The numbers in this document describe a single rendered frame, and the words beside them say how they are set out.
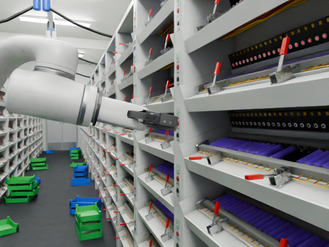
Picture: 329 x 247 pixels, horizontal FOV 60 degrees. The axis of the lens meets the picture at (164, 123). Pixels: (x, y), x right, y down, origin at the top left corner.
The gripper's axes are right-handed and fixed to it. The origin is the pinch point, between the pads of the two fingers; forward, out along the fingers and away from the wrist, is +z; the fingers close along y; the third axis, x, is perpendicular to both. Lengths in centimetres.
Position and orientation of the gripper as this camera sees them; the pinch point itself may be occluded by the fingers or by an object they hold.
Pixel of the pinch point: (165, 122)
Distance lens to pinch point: 63.5
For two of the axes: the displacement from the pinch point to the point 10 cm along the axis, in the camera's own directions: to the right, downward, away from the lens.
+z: 9.3, 2.0, 3.1
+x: 1.9, -9.8, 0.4
